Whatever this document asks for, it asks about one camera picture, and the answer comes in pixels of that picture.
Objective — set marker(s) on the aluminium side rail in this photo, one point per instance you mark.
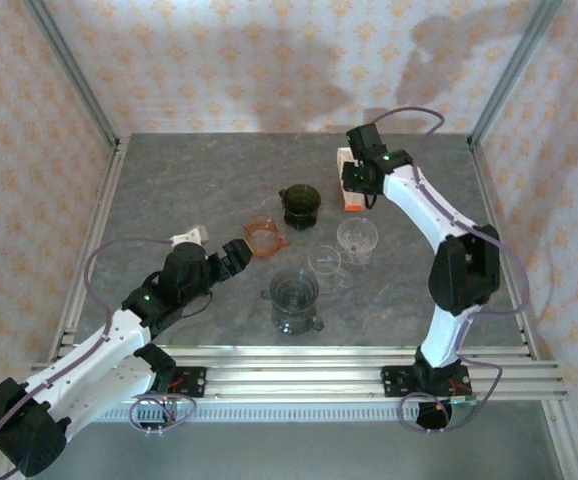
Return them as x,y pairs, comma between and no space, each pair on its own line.
501,240
92,240

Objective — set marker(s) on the aluminium mounting rail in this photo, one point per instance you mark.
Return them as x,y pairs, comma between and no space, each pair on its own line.
294,380

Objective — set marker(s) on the clear plastic coffee dripper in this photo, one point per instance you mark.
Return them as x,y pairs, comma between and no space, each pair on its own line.
356,237

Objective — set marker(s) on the smoke grey coffee dripper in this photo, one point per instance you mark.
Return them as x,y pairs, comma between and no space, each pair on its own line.
291,290

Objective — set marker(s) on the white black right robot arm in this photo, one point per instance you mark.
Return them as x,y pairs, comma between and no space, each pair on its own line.
419,200

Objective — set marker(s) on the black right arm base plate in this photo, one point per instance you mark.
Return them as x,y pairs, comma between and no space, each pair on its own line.
394,382

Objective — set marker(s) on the small green circuit board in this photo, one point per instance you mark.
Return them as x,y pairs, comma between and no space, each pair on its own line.
464,404

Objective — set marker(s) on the dark green coffee dripper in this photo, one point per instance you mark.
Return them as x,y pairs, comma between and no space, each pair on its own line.
301,202

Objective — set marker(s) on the coffee filter paper package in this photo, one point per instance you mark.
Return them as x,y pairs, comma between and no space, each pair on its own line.
353,202

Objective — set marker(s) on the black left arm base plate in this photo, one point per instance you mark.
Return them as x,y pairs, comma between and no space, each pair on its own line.
194,382

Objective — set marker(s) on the orange glass coffee server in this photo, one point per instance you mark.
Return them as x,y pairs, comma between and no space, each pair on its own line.
269,250

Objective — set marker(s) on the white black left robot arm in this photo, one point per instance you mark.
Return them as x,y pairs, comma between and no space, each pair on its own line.
99,350

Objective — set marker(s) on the clear glass coffee server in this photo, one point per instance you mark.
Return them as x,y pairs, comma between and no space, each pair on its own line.
325,265

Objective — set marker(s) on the aluminium frame post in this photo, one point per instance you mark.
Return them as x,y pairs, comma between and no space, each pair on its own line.
69,70
514,75

